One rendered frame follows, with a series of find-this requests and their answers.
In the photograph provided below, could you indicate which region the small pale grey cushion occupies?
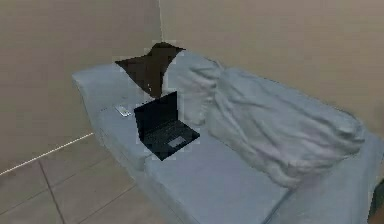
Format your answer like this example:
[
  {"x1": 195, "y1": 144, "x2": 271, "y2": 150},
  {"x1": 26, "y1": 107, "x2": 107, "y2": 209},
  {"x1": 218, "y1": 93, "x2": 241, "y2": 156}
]
[{"x1": 165, "y1": 49, "x2": 225, "y2": 127}]

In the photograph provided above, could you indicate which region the black laptop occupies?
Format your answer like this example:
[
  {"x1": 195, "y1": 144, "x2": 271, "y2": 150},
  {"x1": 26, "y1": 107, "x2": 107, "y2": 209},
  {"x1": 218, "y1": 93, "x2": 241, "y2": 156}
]
[{"x1": 133, "y1": 90, "x2": 201, "y2": 162}]

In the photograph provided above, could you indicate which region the dark brown cushion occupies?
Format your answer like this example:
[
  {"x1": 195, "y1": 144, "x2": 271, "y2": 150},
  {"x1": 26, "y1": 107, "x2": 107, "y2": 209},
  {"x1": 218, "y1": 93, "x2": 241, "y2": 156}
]
[{"x1": 114, "y1": 41, "x2": 186, "y2": 99}]

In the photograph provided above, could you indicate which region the grey remote control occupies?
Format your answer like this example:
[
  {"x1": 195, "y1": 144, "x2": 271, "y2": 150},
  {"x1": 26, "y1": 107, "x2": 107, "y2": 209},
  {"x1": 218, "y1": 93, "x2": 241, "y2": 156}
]
[{"x1": 114, "y1": 104, "x2": 133, "y2": 118}]

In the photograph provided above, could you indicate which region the pale grey sofa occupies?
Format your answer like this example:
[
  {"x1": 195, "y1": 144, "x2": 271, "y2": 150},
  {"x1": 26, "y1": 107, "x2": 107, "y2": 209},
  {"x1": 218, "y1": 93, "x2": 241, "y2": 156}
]
[{"x1": 71, "y1": 49, "x2": 384, "y2": 224}]

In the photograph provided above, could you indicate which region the large pale grey cushion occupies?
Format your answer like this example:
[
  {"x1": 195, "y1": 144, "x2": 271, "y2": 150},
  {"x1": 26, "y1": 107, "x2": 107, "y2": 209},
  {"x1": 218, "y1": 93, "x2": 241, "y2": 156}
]
[{"x1": 205, "y1": 66, "x2": 366, "y2": 190}]

